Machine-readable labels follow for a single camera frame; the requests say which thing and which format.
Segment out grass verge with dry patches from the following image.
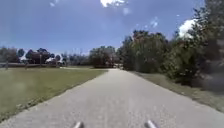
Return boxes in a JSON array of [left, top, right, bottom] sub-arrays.
[[130, 70, 224, 114]]

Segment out green grass field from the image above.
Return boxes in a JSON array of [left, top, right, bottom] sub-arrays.
[[0, 66, 110, 123]]

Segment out distant row of trees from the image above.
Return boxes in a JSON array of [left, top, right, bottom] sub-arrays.
[[0, 46, 91, 69]]

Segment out robot's own part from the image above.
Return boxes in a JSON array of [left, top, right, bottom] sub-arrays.
[[144, 119, 158, 128], [73, 121, 85, 128]]

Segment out grey paved path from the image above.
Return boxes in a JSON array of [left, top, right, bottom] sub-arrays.
[[0, 68, 224, 128]]

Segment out dense wood of dark trees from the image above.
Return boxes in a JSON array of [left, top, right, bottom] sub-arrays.
[[116, 0, 224, 94]]

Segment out clump of tall trees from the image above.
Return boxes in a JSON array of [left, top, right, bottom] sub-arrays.
[[88, 45, 118, 69]]

